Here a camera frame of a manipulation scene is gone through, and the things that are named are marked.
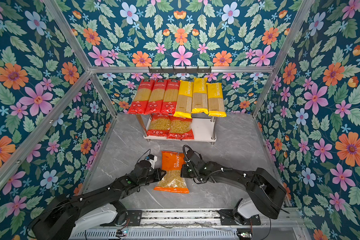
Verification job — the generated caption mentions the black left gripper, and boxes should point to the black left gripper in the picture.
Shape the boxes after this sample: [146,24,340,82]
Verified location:
[138,167,169,188]

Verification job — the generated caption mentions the orange macaroni bag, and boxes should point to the orange macaroni bag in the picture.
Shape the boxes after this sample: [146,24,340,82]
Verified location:
[154,151,190,194]

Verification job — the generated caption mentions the red macaroni bag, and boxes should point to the red macaroni bag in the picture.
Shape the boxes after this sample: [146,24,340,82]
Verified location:
[167,116,194,140]

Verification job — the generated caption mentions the red fusilli bag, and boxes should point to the red fusilli bag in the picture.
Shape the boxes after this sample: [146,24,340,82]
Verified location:
[147,114,171,137]

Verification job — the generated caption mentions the yellow spaghetti bag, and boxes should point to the yellow spaghetti bag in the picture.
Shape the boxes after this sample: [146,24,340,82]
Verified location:
[207,83,227,118]
[174,81,193,119]
[192,78,209,115]

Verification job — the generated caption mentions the red spaghetti bag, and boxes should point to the red spaghetti bag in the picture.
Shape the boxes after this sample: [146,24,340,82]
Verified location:
[144,79,168,115]
[128,80,155,115]
[160,80,180,115]

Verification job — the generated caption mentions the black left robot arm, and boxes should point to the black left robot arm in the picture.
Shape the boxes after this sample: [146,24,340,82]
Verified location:
[28,160,166,240]

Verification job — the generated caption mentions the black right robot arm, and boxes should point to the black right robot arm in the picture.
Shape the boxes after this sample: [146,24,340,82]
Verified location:
[181,145,288,225]

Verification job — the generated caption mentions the white two-tier shelf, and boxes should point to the white two-tier shelf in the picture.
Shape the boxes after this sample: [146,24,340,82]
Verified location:
[135,113,217,144]

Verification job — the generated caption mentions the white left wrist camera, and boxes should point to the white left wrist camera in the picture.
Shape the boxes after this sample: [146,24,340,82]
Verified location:
[146,154,158,169]

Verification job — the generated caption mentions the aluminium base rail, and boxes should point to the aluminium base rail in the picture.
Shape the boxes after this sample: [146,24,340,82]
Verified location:
[132,208,306,228]

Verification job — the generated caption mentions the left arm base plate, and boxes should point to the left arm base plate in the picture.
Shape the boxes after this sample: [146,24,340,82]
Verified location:
[106,210,143,227]

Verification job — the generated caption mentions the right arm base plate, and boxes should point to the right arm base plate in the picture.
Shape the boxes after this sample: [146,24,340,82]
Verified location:
[218,209,261,226]

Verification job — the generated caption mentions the black hook rail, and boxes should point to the black hook rail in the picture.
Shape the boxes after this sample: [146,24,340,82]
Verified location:
[148,67,212,74]

